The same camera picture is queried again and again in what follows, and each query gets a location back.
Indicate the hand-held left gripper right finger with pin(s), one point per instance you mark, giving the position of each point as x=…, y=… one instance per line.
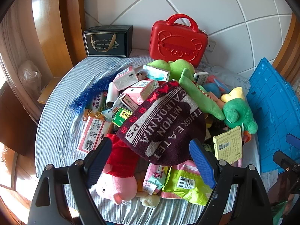
x=202, y=164

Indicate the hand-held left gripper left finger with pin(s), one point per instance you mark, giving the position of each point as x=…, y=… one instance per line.
x=99, y=161

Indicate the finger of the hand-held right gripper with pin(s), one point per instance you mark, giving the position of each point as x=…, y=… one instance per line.
x=284, y=161
x=294, y=140

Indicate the pink pig plush red dress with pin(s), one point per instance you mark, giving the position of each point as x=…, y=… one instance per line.
x=121, y=166

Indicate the blue plastic storage crate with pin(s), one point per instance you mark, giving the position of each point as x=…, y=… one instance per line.
x=269, y=103

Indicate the cream plush with orange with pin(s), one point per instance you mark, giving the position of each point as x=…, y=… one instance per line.
x=148, y=200

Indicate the green snack pouch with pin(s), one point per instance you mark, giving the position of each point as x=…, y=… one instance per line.
x=185, y=185

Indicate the pale yellow card package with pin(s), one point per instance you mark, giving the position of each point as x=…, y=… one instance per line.
x=228, y=145

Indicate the orange plush toy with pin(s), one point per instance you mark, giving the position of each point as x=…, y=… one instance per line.
x=246, y=137

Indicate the pink snack packet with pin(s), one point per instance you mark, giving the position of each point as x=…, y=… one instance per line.
x=154, y=178

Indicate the green plastic bag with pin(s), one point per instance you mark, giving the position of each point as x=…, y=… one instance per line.
x=280, y=213

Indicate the maroon lettered knit hat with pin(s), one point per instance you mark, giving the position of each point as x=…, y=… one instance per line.
x=164, y=124

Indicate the green frog plush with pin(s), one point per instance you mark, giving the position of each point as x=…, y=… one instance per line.
x=238, y=112

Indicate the pink plush toy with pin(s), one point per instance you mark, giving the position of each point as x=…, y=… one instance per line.
x=215, y=98

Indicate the blue tinsel brush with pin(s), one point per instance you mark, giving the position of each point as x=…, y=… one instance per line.
x=93, y=89

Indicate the blue plush toy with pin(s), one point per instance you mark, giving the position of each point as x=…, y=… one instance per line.
x=211, y=89

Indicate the green crocodile plush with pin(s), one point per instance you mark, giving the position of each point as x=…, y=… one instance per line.
x=194, y=86

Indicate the pile of medicine boxes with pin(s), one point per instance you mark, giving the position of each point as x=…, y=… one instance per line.
x=140, y=89

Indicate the pale floral pillow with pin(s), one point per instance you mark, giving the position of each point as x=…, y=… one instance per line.
x=234, y=79

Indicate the wooden nightstand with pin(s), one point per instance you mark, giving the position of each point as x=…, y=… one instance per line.
x=50, y=90

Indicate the clear plastic bag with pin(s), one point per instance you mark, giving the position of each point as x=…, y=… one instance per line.
x=29, y=75

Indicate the black gift box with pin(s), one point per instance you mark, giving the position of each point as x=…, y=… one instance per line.
x=107, y=41

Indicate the red bear suitcase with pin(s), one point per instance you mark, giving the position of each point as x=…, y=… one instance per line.
x=178, y=42

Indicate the white wall socket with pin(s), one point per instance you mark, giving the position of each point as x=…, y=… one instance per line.
x=212, y=45

